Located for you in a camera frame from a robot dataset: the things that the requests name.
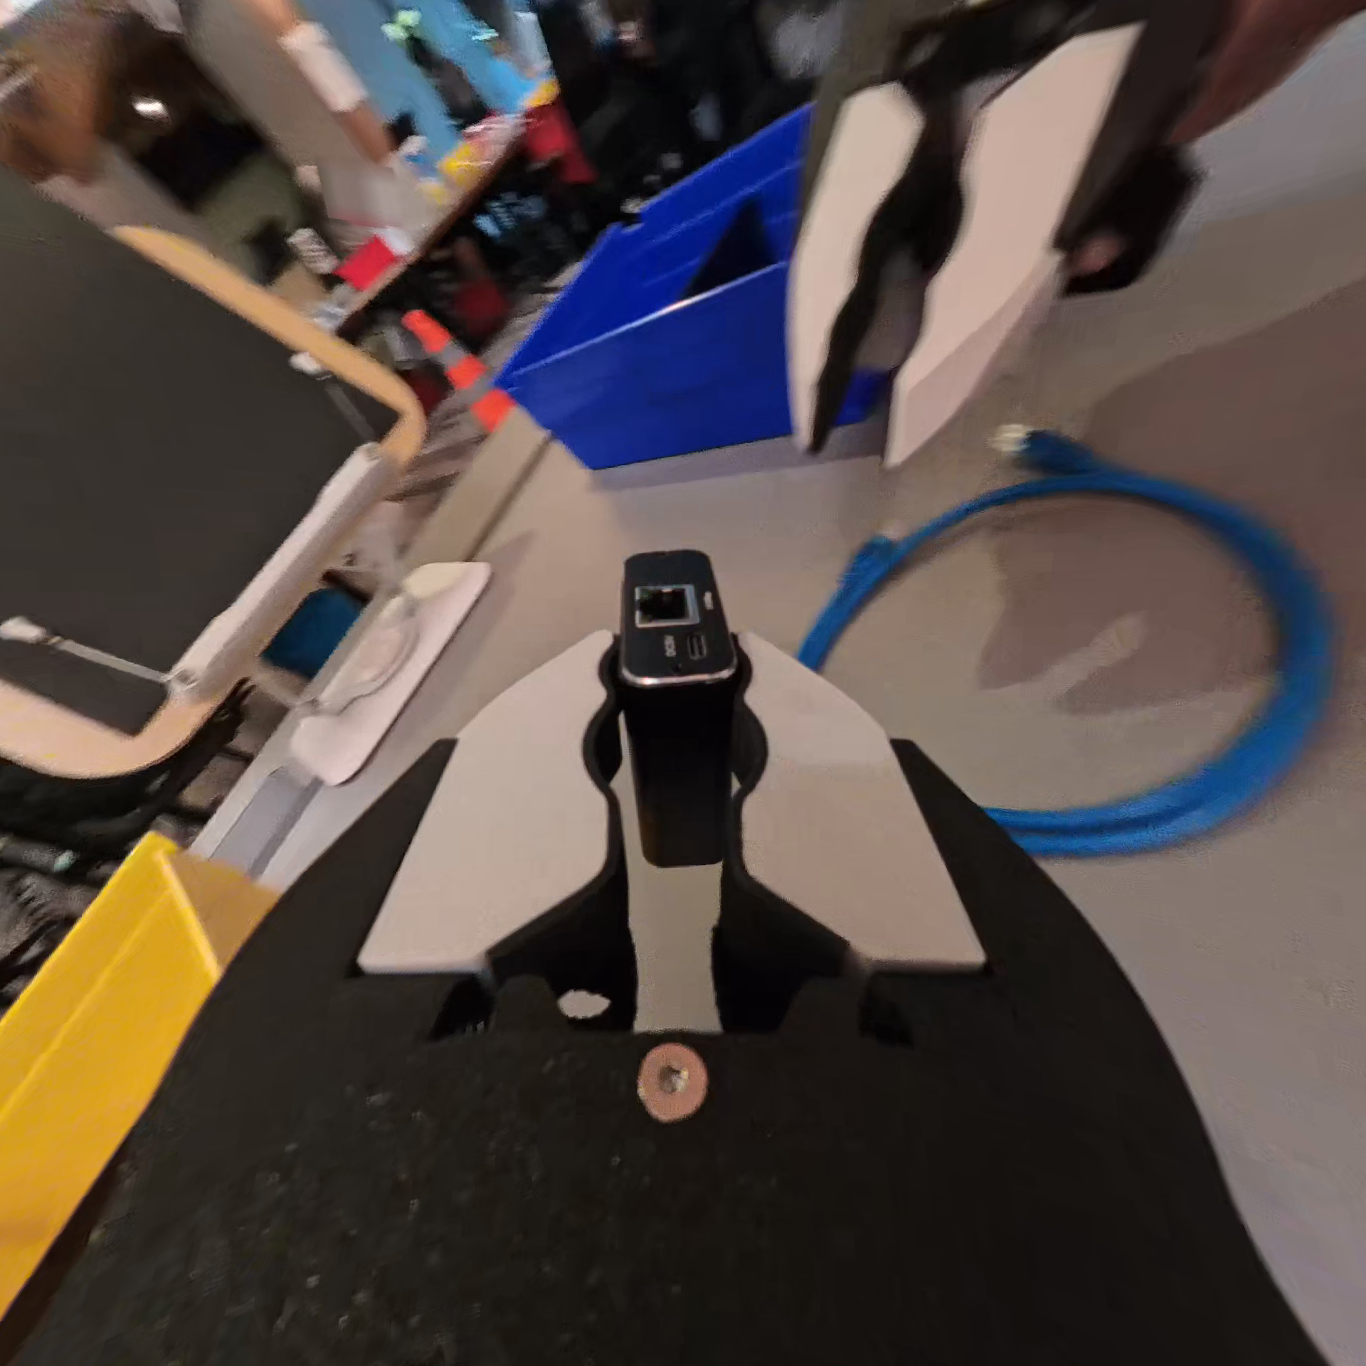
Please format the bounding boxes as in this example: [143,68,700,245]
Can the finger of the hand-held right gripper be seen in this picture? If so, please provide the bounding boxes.
[790,78,969,457]
[882,22,1149,471]

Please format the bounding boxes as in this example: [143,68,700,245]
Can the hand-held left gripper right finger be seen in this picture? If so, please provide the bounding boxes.
[711,630,988,1034]

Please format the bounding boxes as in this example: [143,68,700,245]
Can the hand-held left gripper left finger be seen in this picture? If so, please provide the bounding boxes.
[357,630,639,1034]

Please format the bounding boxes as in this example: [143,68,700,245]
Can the black ethernet adapter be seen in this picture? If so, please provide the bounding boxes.
[620,550,739,869]

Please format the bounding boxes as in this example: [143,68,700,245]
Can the blue storage bin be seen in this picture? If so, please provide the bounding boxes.
[496,101,894,473]

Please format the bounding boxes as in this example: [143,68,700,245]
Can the blue ethernet cable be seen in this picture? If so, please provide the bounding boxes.
[794,424,1336,858]

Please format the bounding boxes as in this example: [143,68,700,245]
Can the yellow storage bin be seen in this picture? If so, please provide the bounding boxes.
[0,832,280,1314]

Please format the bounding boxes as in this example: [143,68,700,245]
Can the person's right hand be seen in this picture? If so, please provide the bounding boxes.
[1170,0,1366,150]

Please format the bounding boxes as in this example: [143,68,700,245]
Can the black bin divider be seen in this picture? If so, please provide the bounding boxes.
[692,202,800,303]

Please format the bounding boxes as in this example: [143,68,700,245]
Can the blue plastic box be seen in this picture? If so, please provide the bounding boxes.
[264,590,365,677]

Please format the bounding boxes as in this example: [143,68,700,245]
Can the orange traffic cone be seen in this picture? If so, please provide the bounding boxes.
[401,308,517,434]

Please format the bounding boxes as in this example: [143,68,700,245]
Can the cluttered background table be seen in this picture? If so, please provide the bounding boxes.
[289,74,567,323]

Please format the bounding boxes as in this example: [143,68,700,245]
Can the wood-framed black board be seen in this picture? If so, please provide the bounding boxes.
[0,161,429,781]

